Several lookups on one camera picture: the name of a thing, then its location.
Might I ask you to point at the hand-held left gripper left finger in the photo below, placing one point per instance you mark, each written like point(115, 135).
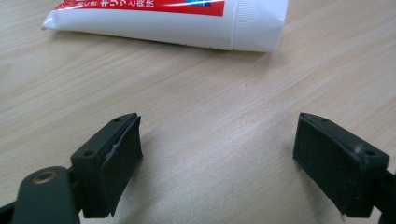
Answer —
point(106, 168)

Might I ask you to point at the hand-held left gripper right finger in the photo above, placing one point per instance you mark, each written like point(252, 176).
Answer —
point(336, 168)

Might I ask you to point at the white and red toothpaste tube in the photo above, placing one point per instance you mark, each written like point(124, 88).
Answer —
point(186, 28)

